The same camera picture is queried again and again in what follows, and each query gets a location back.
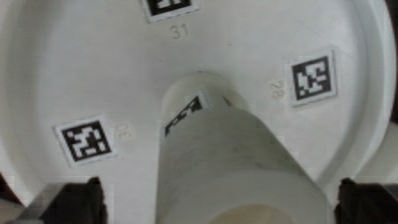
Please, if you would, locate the white cylindrical table leg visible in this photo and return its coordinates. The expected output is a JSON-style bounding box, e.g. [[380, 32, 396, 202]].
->
[[155, 87, 334, 224]]

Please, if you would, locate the white round table top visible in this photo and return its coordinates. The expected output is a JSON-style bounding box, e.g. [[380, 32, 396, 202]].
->
[[0, 0, 396, 224]]

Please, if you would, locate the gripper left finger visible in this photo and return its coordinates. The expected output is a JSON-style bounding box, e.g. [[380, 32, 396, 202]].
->
[[23, 177, 108, 224]]

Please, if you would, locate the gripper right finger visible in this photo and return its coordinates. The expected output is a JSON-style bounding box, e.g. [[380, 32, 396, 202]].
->
[[334, 178, 398, 224]]

